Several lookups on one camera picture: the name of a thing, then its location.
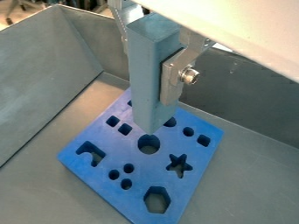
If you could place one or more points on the blue shape sorting board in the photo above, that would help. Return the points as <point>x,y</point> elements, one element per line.
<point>145,174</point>

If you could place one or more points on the light blue rectangular block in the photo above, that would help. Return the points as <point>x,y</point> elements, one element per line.
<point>153,37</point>

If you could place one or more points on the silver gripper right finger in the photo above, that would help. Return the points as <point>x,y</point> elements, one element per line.
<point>178,71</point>

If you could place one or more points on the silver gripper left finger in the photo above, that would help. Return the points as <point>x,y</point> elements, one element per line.
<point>126,12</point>

